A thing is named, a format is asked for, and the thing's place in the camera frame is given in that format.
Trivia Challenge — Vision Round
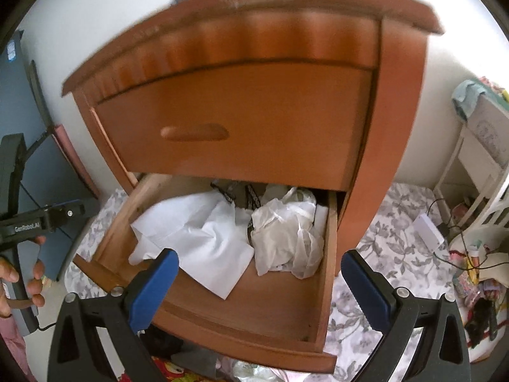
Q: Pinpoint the grey floral bedsheet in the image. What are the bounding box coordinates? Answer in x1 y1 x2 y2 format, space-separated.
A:
64 183 458 382

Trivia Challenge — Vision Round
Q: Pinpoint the white crinkled mesh garment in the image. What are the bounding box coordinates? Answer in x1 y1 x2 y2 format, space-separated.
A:
251 185 324 279

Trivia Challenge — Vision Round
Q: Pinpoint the dark cloth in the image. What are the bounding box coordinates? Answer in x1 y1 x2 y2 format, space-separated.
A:
465 298 498 347

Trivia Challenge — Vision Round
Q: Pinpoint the black printed strap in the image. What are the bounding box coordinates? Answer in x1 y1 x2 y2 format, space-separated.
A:
244 185 260 243

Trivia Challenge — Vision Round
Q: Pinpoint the black lace underwear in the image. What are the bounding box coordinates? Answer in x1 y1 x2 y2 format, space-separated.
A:
143 326 187 363

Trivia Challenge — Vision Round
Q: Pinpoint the red floral blanket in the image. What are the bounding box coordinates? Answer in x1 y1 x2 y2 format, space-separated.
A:
153 360 192 382

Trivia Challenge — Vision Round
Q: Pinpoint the white power strip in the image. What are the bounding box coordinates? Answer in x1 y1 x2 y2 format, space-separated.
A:
414 214 445 247

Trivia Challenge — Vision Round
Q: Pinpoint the white small table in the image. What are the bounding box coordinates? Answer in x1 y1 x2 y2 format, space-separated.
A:
433 121 504 223

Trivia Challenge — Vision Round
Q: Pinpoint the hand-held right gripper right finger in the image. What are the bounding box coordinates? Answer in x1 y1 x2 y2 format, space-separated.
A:
340 249 472 382

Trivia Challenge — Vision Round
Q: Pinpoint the light blue cloth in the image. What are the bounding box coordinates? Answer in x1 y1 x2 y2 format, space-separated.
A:
452 81 484 120

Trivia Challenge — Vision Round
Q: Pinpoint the wooden drawer with slim handle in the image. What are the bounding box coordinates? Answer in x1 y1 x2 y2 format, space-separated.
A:
91 61 374 192

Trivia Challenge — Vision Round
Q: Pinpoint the white printed box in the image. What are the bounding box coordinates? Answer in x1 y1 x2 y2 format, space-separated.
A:
473 95 509 164

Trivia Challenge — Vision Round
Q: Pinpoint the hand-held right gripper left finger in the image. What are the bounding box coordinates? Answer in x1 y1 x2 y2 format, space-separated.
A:
46 248 180 382

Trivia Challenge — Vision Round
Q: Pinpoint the person's left hand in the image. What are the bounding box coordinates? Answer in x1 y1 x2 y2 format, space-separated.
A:
0 236 47 320

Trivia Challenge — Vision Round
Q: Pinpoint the wooden nightstand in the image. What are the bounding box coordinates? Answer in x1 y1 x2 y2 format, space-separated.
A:
61 0 445 283

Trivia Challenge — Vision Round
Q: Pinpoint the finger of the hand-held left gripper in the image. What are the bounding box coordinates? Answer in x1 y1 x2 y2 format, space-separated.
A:
44 201 87 232

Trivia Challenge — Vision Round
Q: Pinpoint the pink sock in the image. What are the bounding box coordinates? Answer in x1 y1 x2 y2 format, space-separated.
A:
217 360 240 382

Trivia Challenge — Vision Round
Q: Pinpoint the person's left forearm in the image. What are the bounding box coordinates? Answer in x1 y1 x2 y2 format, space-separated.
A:
0 315 30 382

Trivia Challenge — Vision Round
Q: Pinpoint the white cutout chair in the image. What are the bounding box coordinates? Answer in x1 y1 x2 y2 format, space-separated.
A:
449 175 509 255

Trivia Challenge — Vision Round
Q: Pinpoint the white cloth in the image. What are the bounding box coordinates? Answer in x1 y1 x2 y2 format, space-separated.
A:
129 191 255 300

